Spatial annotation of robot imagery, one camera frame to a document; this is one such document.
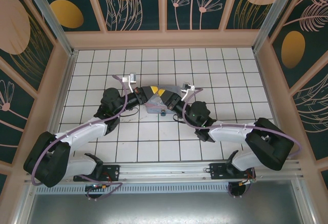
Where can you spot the left black-and-white robot arm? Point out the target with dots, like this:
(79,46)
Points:
(84,131)

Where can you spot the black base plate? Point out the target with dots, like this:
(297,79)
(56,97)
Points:
(217,171)
(112,171)

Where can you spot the aluminium mounting rail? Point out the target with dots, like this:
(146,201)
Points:
(164,170)

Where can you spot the right black-and-white robot arm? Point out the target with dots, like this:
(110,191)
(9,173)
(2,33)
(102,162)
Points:
(230,134)

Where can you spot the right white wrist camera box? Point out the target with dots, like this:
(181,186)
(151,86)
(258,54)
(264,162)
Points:
(187,88)

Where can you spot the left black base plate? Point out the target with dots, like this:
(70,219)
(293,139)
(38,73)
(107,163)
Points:
(112,171)

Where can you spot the aluminium frame post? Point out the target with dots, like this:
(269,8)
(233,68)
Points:
(273,16)
(48,19)

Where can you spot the grey aluminium side rail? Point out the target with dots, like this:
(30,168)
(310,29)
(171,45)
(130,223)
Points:
(66,80)

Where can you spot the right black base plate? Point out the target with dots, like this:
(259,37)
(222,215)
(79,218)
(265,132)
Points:
(217,171)

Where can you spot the grey sheet metal panel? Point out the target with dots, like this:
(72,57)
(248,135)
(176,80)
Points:
(164,208)

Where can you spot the blue cartoon tin box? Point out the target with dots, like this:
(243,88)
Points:
(153,107)

